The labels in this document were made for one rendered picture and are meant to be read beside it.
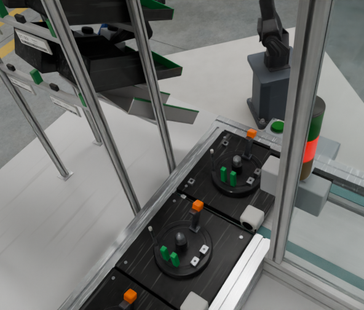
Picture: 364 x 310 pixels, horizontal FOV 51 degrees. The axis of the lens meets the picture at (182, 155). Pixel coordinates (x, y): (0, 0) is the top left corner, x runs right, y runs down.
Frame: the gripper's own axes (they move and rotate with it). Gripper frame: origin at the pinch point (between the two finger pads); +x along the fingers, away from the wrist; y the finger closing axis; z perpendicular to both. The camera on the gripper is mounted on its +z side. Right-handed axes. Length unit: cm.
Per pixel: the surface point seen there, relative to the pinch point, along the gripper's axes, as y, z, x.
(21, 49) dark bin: -3.8, 12.1, 20.8
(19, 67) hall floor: -209, -135, 0
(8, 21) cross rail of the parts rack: 10.2, 27.2, 21.2
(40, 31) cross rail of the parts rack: 19.5, 27.6, 19.8
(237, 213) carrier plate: 51, -24, 17
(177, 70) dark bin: 21.9, -4.3, -1.0
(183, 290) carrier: 53, -18, 39
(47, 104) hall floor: -148, -130, 11
